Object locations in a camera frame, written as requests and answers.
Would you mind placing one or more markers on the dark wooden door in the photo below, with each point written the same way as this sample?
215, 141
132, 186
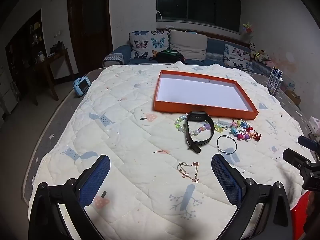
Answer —
87, 25

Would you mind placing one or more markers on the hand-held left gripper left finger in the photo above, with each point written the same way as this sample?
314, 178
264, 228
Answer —
96, 180

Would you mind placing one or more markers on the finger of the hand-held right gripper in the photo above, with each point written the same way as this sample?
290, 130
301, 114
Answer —
310, 142
296, 158

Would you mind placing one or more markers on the blue toy camera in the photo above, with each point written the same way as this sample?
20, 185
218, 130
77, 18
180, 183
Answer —
80, 86

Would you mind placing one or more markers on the grey star mattress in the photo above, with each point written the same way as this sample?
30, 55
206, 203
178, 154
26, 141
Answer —
57, 115

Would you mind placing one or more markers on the black bag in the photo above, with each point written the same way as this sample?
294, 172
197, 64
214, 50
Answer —
167, 56

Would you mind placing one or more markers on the colourful flower toy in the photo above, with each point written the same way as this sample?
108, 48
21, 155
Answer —
248, 28

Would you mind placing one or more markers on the beige pillow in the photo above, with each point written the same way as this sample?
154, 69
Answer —
188, 45

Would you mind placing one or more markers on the small butterfly print pillow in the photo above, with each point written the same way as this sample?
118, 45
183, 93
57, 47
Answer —
236, 56

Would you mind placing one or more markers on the large butterfly print pillow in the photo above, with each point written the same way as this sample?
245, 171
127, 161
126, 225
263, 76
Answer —
143, 43

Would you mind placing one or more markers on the dark wooden desk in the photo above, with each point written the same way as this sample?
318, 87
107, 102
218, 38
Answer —
56, 60

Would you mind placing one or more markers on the blue sofa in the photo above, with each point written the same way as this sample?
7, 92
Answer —
212, 45

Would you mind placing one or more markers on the red charm ornament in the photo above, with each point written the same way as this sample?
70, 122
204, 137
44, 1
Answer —
256, 136

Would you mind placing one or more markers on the orange shallow box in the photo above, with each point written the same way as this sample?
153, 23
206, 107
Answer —
200, 92

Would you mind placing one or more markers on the black smart band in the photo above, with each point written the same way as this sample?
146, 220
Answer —
197, 116

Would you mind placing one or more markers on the brown cardboard box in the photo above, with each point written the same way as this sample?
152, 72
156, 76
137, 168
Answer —
293, 97

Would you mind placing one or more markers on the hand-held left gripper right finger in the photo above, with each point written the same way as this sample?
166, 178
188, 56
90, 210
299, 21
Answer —
227, 180

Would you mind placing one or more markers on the red stool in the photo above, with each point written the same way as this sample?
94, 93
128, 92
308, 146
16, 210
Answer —
298, 215

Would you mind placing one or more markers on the white quilted blanket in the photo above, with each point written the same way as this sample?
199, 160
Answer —
125, 130

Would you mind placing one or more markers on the dark window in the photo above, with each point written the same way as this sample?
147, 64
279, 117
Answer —
212, 2

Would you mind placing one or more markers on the blue white patterned box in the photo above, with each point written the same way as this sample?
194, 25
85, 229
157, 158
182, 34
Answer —
274, 81

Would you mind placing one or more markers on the dark shelf cabinet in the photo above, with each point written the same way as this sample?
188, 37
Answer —
30, 37

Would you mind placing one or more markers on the pile of plush toys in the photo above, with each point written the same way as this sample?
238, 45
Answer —
261, 55

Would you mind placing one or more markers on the silver hoop earring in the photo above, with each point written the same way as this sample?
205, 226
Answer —
221, 151

